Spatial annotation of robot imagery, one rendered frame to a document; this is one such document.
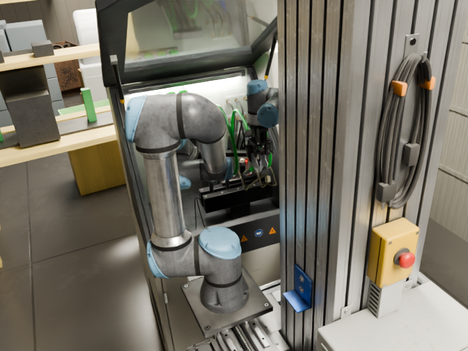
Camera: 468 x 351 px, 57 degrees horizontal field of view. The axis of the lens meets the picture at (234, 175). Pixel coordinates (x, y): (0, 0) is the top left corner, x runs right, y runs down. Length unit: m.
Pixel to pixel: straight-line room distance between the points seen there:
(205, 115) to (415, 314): 0.68
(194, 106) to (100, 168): 3.16
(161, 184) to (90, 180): 3.08
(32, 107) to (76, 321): 1.43
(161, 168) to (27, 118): 2.21
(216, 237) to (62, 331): 1.85
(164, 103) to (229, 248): 0.44
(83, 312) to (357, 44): 2.57
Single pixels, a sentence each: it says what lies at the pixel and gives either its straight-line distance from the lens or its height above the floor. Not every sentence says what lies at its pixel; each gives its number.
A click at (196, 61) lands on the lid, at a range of 1.94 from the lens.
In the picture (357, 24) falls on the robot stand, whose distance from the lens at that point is 0.75.
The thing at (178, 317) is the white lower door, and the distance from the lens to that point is 2.06.
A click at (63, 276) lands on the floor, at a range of 3.35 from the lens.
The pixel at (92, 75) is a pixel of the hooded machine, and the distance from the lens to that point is 4.65.
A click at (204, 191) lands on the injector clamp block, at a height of 0.98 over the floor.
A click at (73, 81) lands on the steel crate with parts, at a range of 7.21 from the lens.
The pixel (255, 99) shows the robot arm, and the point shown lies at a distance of 1.53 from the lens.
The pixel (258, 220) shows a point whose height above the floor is 0.94.
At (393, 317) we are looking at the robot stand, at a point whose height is 1.23.
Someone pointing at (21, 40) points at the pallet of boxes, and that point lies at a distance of 5.94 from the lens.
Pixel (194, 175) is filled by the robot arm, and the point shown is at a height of 1.33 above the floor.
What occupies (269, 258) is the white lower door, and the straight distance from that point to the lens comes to 2.02.
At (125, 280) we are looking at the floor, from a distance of 3.14.
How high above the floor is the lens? 2.01
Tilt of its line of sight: 29 degrees down
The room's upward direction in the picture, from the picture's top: 4 degrees counter-clockwise
